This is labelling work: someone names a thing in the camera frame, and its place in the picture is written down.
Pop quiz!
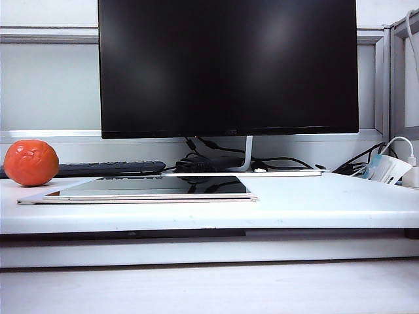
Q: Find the black power adapter brick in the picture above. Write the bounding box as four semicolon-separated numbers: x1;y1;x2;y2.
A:
175;154;245;173

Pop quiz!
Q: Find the white monitor stand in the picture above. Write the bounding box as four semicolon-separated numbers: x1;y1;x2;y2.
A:
160;135;323;178

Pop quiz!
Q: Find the black computer monitor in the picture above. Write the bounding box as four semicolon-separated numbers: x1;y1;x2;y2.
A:
97;0;360;140

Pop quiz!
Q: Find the black keyboard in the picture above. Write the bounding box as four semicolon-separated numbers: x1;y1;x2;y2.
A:
0;160;167;179

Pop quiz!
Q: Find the white charging cable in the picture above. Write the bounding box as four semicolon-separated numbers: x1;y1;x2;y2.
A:
381;136;416;164

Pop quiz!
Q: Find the white power plug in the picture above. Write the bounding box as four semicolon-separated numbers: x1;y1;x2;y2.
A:
401;157;419;189

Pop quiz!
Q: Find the white partition frame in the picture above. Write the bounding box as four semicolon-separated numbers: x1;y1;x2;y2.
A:
0;9;419;145

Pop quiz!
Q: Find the orange fruit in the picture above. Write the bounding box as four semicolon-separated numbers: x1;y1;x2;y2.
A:
3;139;60;188

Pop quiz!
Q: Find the black cable bundle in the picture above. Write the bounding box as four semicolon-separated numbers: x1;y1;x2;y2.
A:
331;142;387;177

